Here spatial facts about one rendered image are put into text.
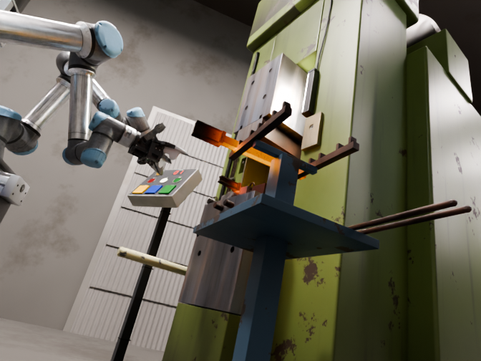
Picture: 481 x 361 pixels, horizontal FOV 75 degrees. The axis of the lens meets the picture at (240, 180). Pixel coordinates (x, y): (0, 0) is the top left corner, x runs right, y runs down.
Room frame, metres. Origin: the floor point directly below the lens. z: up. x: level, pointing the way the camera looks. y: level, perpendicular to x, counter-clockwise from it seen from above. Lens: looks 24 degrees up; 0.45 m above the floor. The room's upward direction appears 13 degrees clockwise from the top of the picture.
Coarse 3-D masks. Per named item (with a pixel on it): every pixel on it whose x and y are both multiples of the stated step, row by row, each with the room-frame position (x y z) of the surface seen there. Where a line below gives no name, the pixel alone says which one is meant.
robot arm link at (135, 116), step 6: (132, 108) 1.31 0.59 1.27; (138, 108) 1.28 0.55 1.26; (132, 114) 1.28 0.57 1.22; (138, 114) 1.29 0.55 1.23; (132, 120) 1.30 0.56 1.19; (138, 120) 1.31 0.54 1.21; (144, 120) 1.32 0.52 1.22; (132, 126) 1.32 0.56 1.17; (138, 126) 1.33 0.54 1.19; (144, 126) 1.33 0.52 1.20
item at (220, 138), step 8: (200, 128) 0.80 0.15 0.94; (208, 128) 0.81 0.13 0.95; (216, 128) 0.81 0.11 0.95; (200, 136) 0.80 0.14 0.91; (208, 136) 0.81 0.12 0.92; (216, 136) 0.82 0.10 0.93; (224, 136) 0.81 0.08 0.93; (216, 144) 0.83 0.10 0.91; (224, 144) 0.84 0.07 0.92; (232, 144) 0.83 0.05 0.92; (248, 152) 0.85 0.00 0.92; (256, 152) 0.86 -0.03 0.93; (264, 160) 0.88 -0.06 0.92; (304, 176) 0.93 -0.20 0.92
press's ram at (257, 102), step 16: (272, 64) 1.29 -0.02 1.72; (288, 64) 1.26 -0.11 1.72; (256, 80) 1.39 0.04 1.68; (272, 80) 1.26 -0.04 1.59; (288, 80) 1.27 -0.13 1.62; (304, 80) 1.33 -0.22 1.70; (256, 96) 1.36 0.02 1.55; (272, 96) 1.24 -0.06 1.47; (288, 96) 1.28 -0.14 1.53; (304, 96) 1.34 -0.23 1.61; (240, 112) 1.46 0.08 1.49; (256, 112) 1.32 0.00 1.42; (240, 128) 1.43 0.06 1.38; (288, 128) 1.32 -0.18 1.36
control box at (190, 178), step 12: (144, 180) 1.80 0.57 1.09; (156, 180) 1.74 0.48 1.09; (168, 180) 1.69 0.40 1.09; (180, 180) 1.64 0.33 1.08; (192, 180) 1.66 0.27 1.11; (144, 192) 1.69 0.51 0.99; (180, 192) 1.61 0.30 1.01; (132, 204) 1.78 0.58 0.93; (144, 204) 1.73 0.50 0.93; (156, 204) 1.68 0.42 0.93; (168, 204) 1.63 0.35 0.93
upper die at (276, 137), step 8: (264, 120) 1.28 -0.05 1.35; (248, 128) 1.36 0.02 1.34; (256, 128) 1.30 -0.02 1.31; (240, 136) 1.41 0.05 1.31; (248, 136) 1.34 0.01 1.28; (272, 136) 1.31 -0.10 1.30; (280, 136) 1.34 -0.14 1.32; (288, 136) 1.37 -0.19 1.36; (272, 144) 1.34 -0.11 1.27; (280, 144) 1.35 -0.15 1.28; (288, 144) 1.38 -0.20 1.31; (296, 144) 1.40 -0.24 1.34; (288, 152) 1.38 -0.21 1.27; (296, 152) 1.41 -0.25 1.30
